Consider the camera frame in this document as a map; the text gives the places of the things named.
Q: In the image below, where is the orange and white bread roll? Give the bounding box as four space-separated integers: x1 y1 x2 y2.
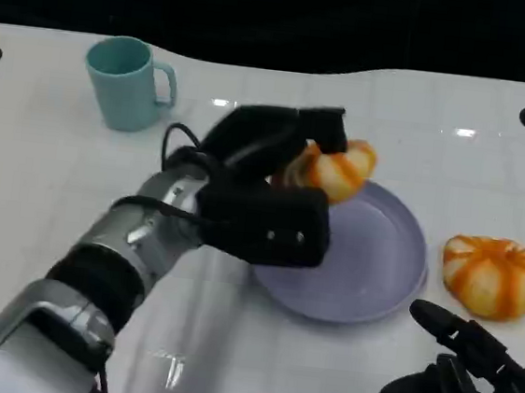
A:
436 231 525 325
269 131 380 209

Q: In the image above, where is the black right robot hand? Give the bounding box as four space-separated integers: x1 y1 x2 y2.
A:
378 294 525 393

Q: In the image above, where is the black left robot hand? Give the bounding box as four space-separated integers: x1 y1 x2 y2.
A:
194 92 353 198

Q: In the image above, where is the pale green mug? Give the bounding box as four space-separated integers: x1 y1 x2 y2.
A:
78 32 184 137

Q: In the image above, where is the lilac plate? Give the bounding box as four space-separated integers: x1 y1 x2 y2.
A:
245 167 437 332

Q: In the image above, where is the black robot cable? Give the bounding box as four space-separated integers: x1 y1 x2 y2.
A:
110 192 225 227
158 121 214 175

